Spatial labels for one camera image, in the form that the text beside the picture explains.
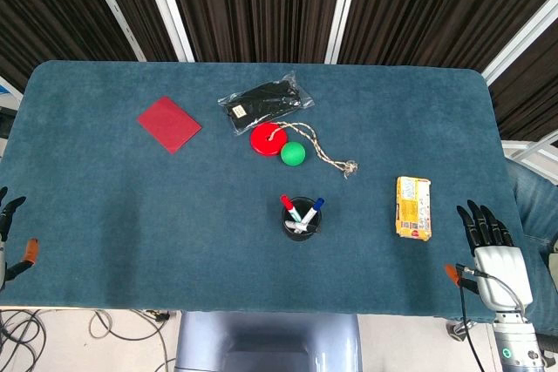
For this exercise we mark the blue cap marker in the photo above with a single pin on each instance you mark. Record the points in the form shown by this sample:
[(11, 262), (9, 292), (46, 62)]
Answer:
[(315, 208)]

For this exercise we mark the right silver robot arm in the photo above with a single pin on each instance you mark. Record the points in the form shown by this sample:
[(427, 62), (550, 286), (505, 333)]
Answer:
[(516, 341)]

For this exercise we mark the chrome chair caster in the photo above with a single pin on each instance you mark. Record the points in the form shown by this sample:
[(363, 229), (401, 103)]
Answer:
[(460, 332)]

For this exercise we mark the red square cloth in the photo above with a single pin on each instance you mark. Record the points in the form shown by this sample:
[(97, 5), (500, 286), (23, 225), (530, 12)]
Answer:
[(169, 124)]

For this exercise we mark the green ball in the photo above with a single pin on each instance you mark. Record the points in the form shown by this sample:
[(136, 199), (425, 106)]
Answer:
[(294, 155)]

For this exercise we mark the white partition post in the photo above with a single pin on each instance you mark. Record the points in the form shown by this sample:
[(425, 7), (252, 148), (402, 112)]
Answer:
[(168, 8), (114, 8), (344, 8), (521, 38)]

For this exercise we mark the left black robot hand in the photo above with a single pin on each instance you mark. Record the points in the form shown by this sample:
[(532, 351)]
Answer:
[(5, 224)]

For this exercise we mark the black pen cup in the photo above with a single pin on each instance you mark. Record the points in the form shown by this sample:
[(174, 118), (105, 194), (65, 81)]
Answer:
[(301, 236)]

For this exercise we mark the red plastic disc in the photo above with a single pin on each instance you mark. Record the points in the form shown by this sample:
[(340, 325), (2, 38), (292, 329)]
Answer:
[(261, 143)]

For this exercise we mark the blue table cloth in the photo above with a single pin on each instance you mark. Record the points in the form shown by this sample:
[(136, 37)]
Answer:
[(174, 224)]

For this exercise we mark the black gloves in plastic bag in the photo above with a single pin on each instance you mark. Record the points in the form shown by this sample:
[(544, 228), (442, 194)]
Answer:
[(266, 102)]

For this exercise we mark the red cap marker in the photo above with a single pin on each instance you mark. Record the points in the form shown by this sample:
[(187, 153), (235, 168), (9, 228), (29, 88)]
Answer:
[(288, 205)]

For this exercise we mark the dark brown slatted curtain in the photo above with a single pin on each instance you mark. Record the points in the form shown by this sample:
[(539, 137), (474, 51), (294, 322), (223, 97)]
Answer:
[(261, 2)]

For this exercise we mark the blue grey robot torso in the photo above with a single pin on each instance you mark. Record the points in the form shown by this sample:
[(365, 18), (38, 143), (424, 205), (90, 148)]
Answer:
[(268, 341)]

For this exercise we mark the white metal frame rails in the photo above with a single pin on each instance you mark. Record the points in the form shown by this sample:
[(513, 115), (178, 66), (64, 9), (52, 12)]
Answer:
[(529, 152)]

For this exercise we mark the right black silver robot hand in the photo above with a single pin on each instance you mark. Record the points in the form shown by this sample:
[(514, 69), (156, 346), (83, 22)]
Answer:
[(501, 267)]

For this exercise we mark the person leg in jeans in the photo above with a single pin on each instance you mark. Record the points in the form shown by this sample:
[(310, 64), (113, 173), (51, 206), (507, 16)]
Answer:
[(538, 202)]

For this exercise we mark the yellow cardboard box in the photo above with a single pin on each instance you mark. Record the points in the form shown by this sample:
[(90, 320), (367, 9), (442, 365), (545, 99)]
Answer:
[(413, 211)]

